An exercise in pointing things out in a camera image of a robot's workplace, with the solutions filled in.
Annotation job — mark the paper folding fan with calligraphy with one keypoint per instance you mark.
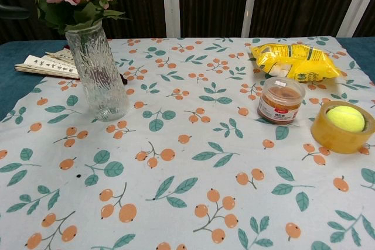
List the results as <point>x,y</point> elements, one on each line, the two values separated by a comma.
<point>44,67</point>

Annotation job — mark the yellow snack bag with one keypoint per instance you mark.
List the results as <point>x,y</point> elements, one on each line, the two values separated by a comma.
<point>296,59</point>

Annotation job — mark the white metal frame post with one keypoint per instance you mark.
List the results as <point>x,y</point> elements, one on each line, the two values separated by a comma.
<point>171,1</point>
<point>252,1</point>
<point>354,1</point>

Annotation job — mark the clear plastic jar brown snacks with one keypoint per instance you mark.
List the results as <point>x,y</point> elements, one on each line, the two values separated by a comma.
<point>279,103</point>

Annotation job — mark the floral orange berry tablecloth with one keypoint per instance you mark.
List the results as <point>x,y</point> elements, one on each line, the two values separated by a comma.
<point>205,174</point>

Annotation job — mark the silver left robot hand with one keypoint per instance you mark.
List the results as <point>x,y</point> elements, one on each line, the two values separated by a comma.
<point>13,12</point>

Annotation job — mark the clear packing tape roll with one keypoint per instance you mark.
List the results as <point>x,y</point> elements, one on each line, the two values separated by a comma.
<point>331,141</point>

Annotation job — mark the textured clear glass vase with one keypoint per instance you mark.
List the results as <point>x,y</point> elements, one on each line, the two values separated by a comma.
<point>99,86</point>

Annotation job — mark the yellow-green tennis ball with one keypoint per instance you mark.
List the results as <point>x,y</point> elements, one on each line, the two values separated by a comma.
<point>345,118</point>

